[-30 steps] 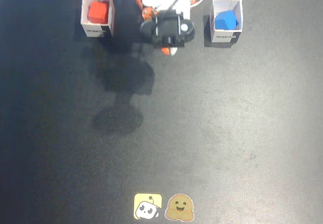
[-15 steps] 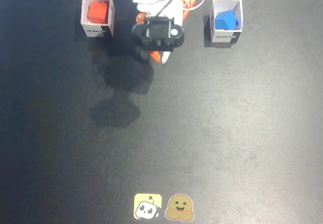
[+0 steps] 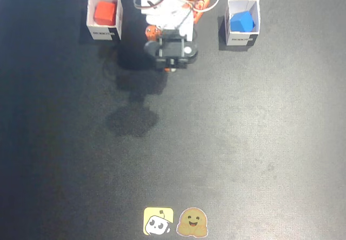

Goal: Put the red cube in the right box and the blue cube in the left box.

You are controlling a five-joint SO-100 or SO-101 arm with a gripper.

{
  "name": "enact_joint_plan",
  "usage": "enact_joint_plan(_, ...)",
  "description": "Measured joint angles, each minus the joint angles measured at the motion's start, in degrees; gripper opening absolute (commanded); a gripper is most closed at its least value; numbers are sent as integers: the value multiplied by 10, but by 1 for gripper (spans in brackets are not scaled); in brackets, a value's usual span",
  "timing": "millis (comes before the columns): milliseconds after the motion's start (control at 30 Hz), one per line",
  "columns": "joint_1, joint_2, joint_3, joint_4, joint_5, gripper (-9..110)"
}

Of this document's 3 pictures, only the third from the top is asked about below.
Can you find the hugging face emoji sticker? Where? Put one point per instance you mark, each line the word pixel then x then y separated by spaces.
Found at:
pixel 192 222

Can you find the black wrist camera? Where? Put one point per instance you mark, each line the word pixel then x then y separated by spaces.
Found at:
pixel 173 49

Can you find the blue cube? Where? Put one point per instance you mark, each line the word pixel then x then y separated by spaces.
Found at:
pixel 242 22

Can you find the white cardboard box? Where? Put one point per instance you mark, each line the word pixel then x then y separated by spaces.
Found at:
pixel 238 38
pixel 104 33

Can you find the yellow robot face sticker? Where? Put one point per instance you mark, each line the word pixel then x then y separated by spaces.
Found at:
pixel 158 221

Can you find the red cube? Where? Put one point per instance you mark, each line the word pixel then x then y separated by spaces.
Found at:
pixel 105 13

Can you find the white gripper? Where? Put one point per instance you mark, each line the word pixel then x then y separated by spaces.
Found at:
pixel 173 47

